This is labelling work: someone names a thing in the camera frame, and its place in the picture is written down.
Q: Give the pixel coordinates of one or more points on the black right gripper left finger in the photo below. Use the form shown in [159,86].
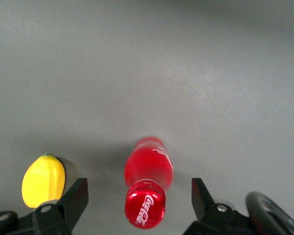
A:
[63,213]

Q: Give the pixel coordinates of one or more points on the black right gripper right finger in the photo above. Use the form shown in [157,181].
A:
[210,218]

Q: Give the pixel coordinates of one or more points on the yellow lemon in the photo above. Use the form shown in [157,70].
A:
[42,181]

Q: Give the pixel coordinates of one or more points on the red coke bottle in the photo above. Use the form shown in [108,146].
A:
[147,171]

